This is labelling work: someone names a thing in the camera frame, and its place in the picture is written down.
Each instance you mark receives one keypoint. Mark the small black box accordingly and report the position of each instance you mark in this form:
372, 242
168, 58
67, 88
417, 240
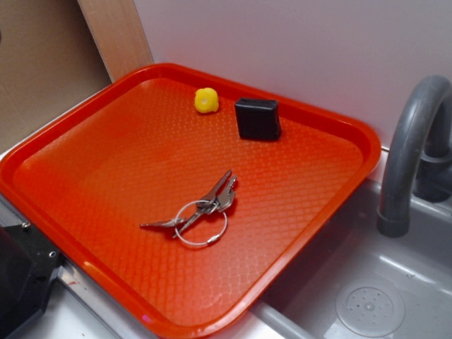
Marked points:
258, 119

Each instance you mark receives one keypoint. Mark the red plastic serving tray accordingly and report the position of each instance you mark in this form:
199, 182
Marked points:
139, 151

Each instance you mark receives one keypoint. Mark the yellow rubber duck toy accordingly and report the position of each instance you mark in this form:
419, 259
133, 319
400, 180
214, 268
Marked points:
206, 100

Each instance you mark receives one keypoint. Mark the grey plastic toy sink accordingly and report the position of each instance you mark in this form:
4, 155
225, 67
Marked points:
350, 281

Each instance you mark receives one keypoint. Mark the light wooden board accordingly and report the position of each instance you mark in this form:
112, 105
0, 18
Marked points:
118, 34

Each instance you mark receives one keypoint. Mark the grey plastic faucet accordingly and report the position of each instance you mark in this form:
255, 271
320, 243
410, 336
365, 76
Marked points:
419, 159

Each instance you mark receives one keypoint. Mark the silver keys on wire ring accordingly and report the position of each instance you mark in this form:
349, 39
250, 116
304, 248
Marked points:
217, 200

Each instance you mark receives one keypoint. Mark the black metal bracket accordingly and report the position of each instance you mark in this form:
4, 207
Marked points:
29, 267

